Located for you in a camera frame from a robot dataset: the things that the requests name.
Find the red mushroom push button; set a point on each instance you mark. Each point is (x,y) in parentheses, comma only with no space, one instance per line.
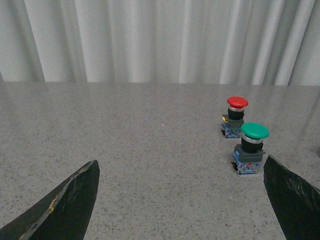
(234,119)

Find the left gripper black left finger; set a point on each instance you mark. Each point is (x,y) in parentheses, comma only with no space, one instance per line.
(63,214)

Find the green mushroom push button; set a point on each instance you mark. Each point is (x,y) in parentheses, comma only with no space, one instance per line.
(247,156)

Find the white pleated curtain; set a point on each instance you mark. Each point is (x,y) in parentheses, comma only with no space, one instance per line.
(256,42)

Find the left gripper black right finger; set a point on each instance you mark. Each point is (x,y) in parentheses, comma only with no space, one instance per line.
(295,202)

